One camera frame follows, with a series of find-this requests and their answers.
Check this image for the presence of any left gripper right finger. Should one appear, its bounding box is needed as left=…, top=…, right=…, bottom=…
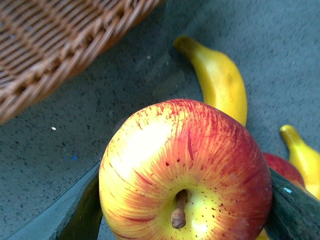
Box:
left=265, top=169, right=320, bottom=240

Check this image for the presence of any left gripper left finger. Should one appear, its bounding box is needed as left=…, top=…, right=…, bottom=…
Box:
left=8, top=162, right=103, bottom=240

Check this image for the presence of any red yellow apple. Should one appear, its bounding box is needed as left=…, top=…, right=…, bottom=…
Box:
left=263, top=152, right=305, bottom=187
left=99, top=99, right=273, bottom=240

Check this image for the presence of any yellow banana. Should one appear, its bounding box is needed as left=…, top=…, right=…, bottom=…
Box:
left=173, top=36, right=248, bottom=126
left=279, top=124, right=320, bottom=199

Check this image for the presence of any left brown wicker basket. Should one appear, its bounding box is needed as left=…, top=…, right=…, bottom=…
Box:
left=0, top=0, right=161, bottom=123

